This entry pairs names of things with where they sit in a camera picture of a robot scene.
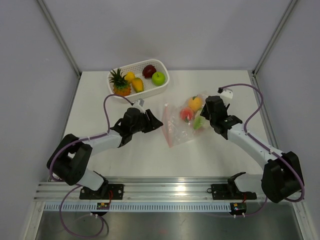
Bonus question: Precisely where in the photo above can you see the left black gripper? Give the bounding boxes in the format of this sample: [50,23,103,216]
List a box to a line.
[130,109,163,134]

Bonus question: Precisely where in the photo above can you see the fake pink peach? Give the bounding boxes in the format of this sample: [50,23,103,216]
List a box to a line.
[179,107,194,123]

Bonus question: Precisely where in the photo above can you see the clear zip top bag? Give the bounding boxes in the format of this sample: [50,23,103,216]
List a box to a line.
[161,92,209,148]

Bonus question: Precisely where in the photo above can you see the fake yellow mango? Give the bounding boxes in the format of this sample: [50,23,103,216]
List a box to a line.
[131,77,144,93]

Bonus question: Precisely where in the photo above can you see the fake green apple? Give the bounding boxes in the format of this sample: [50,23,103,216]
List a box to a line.
[151,71,166,86]

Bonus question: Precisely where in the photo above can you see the fake orange pineapple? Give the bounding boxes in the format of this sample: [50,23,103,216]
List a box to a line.
[108,68,131,97]

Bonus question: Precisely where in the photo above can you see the fake yellow lemon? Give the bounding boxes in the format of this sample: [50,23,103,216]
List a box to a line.
[124,72,136,83]

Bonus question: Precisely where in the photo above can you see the fake purple fruit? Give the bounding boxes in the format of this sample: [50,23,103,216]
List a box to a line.
[142,64,157,79]

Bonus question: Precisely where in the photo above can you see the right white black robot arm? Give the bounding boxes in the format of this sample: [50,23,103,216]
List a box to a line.
[200,95,304,203]

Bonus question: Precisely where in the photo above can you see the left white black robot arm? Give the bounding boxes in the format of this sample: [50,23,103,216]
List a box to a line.
[46,107,163,199]

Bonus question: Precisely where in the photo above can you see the fake round orange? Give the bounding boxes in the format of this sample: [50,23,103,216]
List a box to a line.
[187,96,203,112]

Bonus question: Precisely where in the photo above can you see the white perforated plastic basket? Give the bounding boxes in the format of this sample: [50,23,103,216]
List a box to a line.
[107,59,170,102]

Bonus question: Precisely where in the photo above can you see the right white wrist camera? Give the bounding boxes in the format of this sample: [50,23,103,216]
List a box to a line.
[217,87,234,104]

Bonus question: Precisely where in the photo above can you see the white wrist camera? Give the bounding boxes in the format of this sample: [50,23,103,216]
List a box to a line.
[132,98,144,111]
[217,87,234,104]

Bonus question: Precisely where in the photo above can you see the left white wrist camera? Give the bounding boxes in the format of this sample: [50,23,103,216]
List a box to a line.
[132,98,144,111]

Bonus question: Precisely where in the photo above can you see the aluminium mounting rail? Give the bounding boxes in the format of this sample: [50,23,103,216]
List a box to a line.
[34,176,266,202]

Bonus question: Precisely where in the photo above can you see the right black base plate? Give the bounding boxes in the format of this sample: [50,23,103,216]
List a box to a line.
[207,183,257,201]

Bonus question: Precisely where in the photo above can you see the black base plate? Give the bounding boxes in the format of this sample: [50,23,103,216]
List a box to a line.
[207,183,257,201]
[79,183,125,200]

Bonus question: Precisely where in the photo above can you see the white slotted cable duct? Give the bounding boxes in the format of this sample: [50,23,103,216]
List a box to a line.
[43,202,231,213]

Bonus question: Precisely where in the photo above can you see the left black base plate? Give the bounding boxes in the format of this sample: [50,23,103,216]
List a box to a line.
[79,183,125,200]

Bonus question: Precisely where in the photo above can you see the right aluminium frame post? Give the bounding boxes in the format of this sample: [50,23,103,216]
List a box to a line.
[252,0,300,78]

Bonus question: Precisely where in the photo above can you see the aluminium frame post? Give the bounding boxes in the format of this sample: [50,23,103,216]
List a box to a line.
[252,0,300,78]
[35,0,82,80]

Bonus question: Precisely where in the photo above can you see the left aluminium frame post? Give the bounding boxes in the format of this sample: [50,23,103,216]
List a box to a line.
[35,0,82,80]

